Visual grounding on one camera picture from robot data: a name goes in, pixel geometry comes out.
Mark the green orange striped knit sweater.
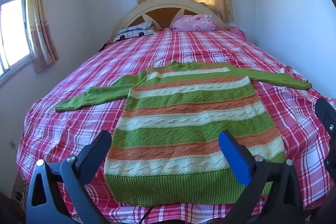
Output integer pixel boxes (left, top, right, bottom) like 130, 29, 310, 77
55, 61, 313, 207

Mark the dark cloth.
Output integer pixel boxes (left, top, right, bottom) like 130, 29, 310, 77
98, 40, 113, 52

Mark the black cable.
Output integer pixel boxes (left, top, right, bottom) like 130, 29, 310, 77
139, 207, 153, 224

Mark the red plaid bed sheet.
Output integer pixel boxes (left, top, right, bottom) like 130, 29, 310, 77
16, 27, 336, 224

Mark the white framed window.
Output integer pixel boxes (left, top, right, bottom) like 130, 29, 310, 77
0, 0, 34, 80

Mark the white black patterned pillow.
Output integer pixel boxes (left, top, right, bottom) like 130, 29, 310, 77
115, 21, 155, 42

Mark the pink cloth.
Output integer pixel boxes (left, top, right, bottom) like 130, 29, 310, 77
228, 26, 246, 39

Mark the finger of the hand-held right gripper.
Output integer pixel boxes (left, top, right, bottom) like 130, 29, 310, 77
314, 97, 336, 170

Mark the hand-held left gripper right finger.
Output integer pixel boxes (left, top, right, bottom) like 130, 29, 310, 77
219, 131, 313, 224

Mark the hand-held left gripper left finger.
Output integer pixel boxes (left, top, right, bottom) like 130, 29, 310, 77
26, 131, 112, 224

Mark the pink pillow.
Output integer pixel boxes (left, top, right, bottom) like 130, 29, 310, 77
172, 14, 217, 32

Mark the cream wooden headboard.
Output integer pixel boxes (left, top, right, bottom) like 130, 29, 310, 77
112, 0, 227, 41

